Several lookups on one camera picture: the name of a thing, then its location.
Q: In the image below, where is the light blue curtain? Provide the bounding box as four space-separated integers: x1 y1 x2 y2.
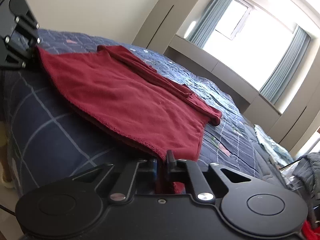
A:
186 0 234 48
260 26 311 105

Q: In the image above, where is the blue plaid floral quilt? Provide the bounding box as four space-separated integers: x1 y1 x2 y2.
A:
1 44 285 196

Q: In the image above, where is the grey jacket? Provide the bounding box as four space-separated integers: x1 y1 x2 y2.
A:
293 152 319 199

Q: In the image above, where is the right light blue curtain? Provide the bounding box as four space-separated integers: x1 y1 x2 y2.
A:
260 26 311 105

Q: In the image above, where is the light blue patterned cloth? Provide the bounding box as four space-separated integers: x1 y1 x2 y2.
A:
254 124 294 167

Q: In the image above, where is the dark red small garment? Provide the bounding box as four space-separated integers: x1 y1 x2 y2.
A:
37 44 223 195

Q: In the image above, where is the beige window bench cabinet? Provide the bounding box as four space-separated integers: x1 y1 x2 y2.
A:
133 0 316 145

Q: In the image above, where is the left light blue curtain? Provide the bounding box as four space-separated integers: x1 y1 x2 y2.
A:
186 0 234 48

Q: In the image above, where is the bright red cloth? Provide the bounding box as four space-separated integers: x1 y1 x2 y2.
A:
302 220 320 240

